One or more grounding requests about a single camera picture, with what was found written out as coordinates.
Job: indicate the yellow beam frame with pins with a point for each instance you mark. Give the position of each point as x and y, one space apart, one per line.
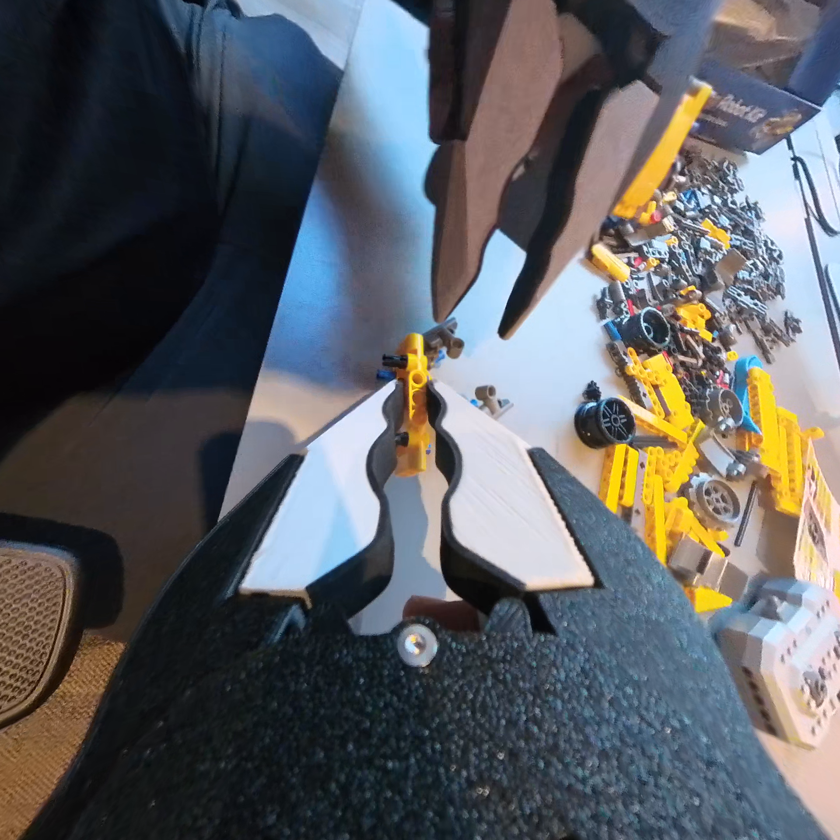
412 463

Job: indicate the dark grey wheel rim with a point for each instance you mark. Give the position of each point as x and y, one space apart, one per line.
722 408

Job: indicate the grey desk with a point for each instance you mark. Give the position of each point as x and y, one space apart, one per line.
367 197

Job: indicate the grey angled brick block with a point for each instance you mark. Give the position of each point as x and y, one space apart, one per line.
702 564

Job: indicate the brown cardboard box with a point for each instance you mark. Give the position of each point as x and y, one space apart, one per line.
754 46

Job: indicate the pile of building brick pieces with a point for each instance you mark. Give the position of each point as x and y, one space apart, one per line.
722 262

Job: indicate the black axle rod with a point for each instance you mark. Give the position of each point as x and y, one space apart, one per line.
746 515

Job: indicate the dark blue kit box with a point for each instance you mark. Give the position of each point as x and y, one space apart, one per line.
741 118

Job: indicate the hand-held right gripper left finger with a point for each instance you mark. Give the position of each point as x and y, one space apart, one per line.
308 525

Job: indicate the yellow rounded panel piece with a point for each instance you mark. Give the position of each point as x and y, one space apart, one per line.
610 261

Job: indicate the grey and yellow brick assembly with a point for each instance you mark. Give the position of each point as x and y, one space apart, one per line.
446 338

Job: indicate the grey battery box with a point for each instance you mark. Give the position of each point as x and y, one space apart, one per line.
774 656

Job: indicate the black deep wheel rim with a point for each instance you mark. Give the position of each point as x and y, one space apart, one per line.
646 328

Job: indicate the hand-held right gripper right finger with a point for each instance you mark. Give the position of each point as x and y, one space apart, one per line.
512 525

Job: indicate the light grey wheel rim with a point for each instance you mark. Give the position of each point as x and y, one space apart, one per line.
715 502

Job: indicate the black office chair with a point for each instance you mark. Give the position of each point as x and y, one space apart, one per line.
33 610

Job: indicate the yellow wedge piece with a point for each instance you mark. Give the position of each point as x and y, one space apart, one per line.
709 598

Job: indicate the blue curved panel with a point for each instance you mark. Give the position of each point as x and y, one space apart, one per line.
745 374

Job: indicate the black spoked wheel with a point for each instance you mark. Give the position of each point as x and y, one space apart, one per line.
607 420

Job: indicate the person's dark clothing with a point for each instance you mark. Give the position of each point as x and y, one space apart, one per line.
98 197

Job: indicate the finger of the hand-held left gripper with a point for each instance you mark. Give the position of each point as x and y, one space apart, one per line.
590 197
485 131

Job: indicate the instruction booklet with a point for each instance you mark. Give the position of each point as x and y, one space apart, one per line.
820 525

